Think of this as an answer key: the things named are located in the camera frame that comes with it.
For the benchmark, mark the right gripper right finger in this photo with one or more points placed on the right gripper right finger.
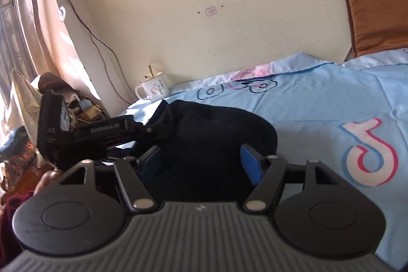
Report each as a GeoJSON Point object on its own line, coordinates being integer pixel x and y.
{"type": "Point", "coordinates": [266, 173]}

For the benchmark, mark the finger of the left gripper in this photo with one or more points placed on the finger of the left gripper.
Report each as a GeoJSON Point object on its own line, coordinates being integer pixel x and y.
{"type": "Point", "coordinates": [149, 130]}

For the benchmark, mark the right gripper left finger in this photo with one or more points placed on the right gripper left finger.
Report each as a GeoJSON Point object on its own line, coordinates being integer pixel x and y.
{"type": "Point", "coordinates": [133, 174]}

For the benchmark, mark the navy reindeer knit sweater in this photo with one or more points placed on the navy reindeer knit sweater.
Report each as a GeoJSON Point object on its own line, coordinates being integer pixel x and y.
{"type": "Point", "coordinates": [200, 151]}

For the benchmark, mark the person's left hand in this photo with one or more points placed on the person's left hand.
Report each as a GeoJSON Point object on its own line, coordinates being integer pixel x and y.
{"type": "Point", "coordinates": [46, 179]}

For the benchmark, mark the white enamel mug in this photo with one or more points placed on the white enamel mug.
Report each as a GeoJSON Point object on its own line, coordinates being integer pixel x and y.
{"type": "Point", "coordinates": [153, 88]}

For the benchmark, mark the wooden stick in mug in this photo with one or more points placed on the wooden stick in mug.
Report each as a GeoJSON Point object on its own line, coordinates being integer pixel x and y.
{"type": "Point", "coordinates": [151, 72]}

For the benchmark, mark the blue Peppa Pig bedsheet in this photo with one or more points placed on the blue Peppa Pig bedsheet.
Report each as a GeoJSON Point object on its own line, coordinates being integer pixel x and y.
{"type": "Point", "coordinates": [352, 116]}

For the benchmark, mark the beige window curtain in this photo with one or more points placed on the beige window curtain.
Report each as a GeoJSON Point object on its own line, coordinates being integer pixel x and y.
{"type": "Point", "coordinates": [35, 40]}

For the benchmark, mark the dark red left sleeve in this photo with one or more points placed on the dark red left sleeve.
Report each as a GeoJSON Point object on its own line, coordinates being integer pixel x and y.
{"type": "Point", "coordinates": [9, 245]}

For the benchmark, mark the brown seat cushion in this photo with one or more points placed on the brown seat cushion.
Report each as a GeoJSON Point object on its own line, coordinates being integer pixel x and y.
{"type": "Point", "coordinates": [377, 25]}

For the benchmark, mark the pink wall sticker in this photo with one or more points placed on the pink wall sticker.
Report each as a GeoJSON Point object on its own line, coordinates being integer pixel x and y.
{"type": "Point", "coordinates": [211, 11]}

